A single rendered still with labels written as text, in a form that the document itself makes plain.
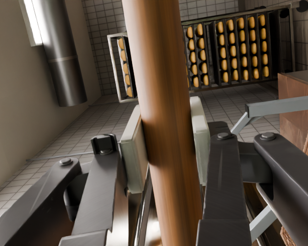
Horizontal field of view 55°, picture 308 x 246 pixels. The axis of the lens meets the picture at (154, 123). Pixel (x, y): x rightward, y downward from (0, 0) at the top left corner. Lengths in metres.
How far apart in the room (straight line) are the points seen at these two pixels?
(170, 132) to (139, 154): 0.02
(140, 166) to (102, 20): 5.17
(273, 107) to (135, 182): 0.98
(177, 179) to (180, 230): 0.04
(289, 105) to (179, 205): 0.97
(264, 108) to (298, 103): 0.12
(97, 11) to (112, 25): 0.32
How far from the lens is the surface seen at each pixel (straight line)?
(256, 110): 1.10
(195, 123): 0.15
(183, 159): 0.17
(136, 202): 1.73
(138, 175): 0.15
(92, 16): 5.34
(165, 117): 0.16
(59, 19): 3.31
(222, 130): 0.16
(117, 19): 5.25
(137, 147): 0.15
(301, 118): 1.71
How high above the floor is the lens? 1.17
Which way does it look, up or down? 6 degrees up
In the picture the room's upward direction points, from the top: 98 degrees counter-clockwise
